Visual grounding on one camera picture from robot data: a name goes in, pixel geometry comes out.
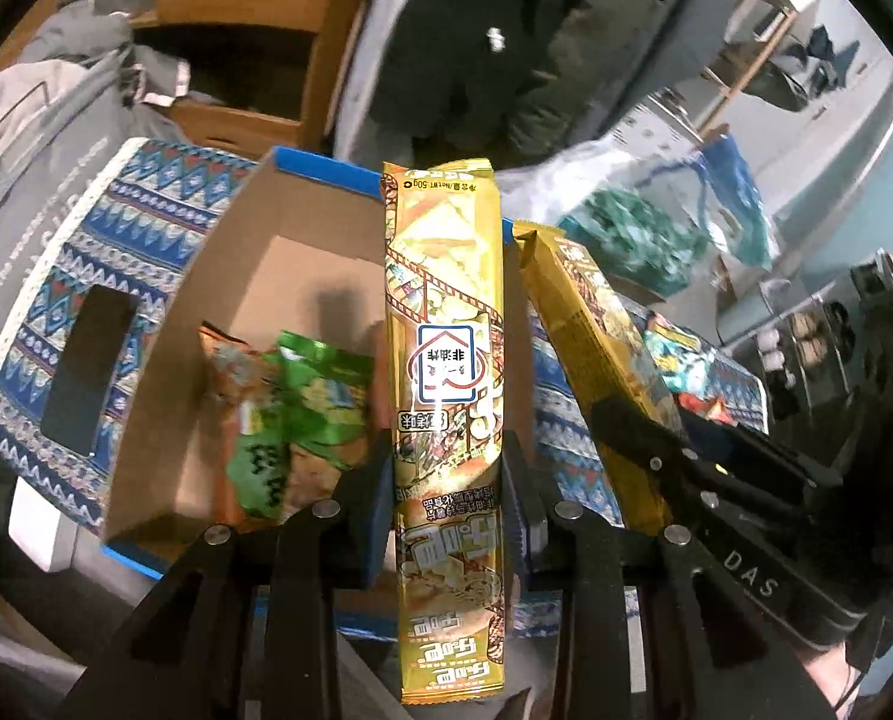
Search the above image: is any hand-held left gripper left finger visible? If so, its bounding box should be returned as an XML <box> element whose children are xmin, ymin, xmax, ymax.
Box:
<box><xmin>56</xmin><ymin>437</ymin><xmax>398</xmax><ymax>720</ymax></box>

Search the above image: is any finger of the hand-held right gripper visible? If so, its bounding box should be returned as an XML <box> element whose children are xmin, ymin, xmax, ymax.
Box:
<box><xmin>677</xmin><ymin>409</ymin><xmax>846</xmax><ymax>496</ymax></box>
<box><xmin>591</xmin><ymin>396</ymin><xmax>706</xmax><ymax>492</ymax></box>

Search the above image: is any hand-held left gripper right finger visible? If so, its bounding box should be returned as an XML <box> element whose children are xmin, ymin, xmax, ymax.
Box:
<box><xmin>501</xmin><ymin>431</ymin><xmax>814</xmax><ymax>720</ymax></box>

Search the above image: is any red snack packet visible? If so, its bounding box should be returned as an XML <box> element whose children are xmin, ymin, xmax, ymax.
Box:
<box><xmin>678</xmin><ymin>388</ymin><xmax>739</xmax><ymax>425</ymax></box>

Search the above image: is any teal snack packet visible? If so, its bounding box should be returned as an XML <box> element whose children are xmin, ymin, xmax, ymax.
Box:
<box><xmin>645</xmin><ymin>313</ymin><xmax>709</xmax><ymax>395</ymax></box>

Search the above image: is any long golden snack packet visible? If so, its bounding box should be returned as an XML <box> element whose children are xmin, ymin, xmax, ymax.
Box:
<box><xmin>512</xmin><ymin>219</ymin><xmax>688</xmax><ymax>537</ymax></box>

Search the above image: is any orange green snack packet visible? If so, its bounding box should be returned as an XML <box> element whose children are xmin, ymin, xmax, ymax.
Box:
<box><xmin>197</xmin><ymin>321</ymin><xmax>297</xmax><ymax>526</ymax></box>

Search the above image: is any long yellow snack packet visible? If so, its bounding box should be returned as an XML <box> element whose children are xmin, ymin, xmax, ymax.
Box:
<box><xmin>381</xmin><ymin>157</ymin><xmax>524</xmax><ymax>707</ymax></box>

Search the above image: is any blue cardboard box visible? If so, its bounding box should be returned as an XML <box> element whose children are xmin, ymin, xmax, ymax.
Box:
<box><xmin>100</xmin><ymin>144</ymin><xmax>548</xmax><ymax>642</ymax></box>

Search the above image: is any person's right hand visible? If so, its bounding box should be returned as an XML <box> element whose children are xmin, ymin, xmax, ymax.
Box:
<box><xmin>797</xmin><ymin>641</ymin><xmax>865</xmax><ymax>720</ymax></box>

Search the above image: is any shoe rack with shoes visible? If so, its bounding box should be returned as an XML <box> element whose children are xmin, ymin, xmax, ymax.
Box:
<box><xmin>746</xmin><ymin>300</ymin><xmax>856</xmax><ymax>391</ymax></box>

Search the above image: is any blue plastic bag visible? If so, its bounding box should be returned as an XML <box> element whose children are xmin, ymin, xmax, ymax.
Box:
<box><xmin>697</xmin><ymin>135</ymin><xmax>782</xmax><ymax>272</ymax></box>

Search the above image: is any white plastic bag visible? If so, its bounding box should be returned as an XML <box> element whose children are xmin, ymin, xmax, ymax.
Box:
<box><xmin>502</xmin><ymin>139</ymin><xmax>709</xmax><ymax>220</ymax></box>

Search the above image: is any black flat rectangular object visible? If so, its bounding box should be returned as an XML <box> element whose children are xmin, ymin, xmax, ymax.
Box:
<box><xmin>43</xmin><ymin>283</ymin><xmax>142</xmax><ymax>460</ymax></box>

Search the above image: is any dark hanging bag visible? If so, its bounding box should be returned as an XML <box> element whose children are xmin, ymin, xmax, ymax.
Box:
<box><xmin>753</xmin><ymin>26</ymin><xmax>846</xmax><ymax>111</ymax></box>

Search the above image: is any blue patterned cloth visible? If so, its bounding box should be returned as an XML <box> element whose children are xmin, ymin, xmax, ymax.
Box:
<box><xmin>0</xmin><ymin>136</ymin><xmax>766</xmax><ymax>638</ymax></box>

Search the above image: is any olive jacket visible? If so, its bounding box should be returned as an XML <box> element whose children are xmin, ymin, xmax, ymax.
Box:
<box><xmin>513</xmin><ymin>0</ymin><xmax>726</xmax><ymax>167</ymax></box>

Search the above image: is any wooden wardrobe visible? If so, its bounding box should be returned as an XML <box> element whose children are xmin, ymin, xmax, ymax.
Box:
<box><xmin>127</xmin><ymin>0</ymin><xmax>376</xmax><ymax>160</ymax></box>

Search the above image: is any black jacket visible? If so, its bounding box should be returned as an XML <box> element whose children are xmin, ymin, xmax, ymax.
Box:
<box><xmin>408</xmin><ymin>0</ymin><xmax>567</xmax><ymax>160</ymax></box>

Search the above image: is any grey tote bag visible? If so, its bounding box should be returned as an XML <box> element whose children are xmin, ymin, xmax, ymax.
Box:
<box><xmin>0</xmin><ymin>45</ymin><xmax>172</xmax><ymax>332</ymax></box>

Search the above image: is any grey clothes pile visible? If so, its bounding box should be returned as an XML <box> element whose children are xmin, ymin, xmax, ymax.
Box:
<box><xmin>11</xmin><ymin>0</ymin><xmax>194</xmax><ymax>115</ymax></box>

